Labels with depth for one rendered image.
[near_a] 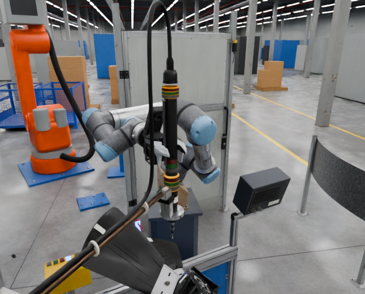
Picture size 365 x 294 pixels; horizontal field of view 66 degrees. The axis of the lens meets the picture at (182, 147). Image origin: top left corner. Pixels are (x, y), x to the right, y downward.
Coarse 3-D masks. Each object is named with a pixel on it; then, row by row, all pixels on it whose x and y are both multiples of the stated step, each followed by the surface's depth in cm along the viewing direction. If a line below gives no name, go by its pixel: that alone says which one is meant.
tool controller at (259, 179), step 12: (276, 168) 155; (240, 180) 146; (252, 180) 143; (264, 180) 144; (276, 180) 146; (288, 180) 149; (240, 192) 147; (252, 192) 139; (264, 192) 144; (276, 192) 149; (240, 204) 149; (252, 204) 145; (264, 204) 150; (276, 204) 157
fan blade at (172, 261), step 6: (156, 240) 112; (162, 240) 114; (156, 246) 107; (162, 246) 108; (168, 246) 109; (174, 246) 111; (162, 252) 103; (168, 252) 103; (174, 252) 105; (168, 258) 99; (174, 258) 100; (180, 258) 100; (168, 264) 96; (174, 264) 96; (180, 264) 96
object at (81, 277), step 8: (72, 256) 116; (56, 264) 112; (64, 264) 112; (48, 272) 108; (80, 272) 110; (88, 272) 112; (72, 280) 109; (80, 280) 111; (88, 280) 113; (56, 288) 107; (64, 288) 109; (72, 288) 110
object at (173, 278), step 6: (162, 270) 81; (168, 270) 82; (162, 276) 80; (168, 276) 81; (174, 276) 82; (156, 282) 78; (162, 282) 79; (174, 282) 82; (156, 288) 78; (162, 288) 79; (168, 288) 80; (174, 288) 81
